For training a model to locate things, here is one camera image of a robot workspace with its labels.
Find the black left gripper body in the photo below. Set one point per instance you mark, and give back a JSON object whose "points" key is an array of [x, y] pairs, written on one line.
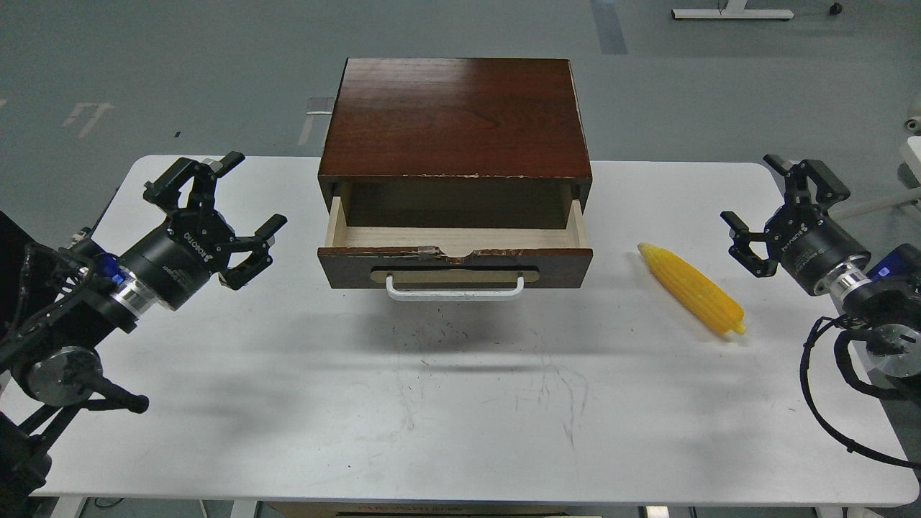
{"points": [[178, 257]]}

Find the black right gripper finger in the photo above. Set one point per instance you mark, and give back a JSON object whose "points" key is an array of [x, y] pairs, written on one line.
{"points": [[808, 183], [740, 249]]}

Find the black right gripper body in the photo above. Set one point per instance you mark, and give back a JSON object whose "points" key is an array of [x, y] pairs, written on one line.
{"points": [[809, 245]]}

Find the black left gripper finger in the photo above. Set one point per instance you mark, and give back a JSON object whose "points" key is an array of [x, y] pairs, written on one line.
{"points": [[190, 185], [259, 259]]}

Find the yellow corn cob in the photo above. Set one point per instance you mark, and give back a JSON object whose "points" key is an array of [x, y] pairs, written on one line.
{"points": [[694, 290]]}

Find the wooden drawer with white handle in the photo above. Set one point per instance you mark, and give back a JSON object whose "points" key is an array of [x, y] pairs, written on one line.
{"points": [[454, 263]]}

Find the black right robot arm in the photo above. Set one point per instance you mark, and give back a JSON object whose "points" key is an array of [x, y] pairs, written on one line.
{"points": [[881, 312]]}

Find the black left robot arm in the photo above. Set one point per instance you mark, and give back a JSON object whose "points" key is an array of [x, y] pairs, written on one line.
{"points": [[58, 305]]}

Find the dark wooden drawer cabinet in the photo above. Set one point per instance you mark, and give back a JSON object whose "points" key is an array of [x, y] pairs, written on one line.
{"points": [[467, 118]]}

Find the white stand at right edge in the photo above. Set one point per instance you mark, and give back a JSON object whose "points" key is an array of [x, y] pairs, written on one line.
{"points": [[907, 173]]}

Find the white table base background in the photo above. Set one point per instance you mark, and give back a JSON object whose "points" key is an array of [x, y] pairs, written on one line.
{"points": [[733, 10]]}

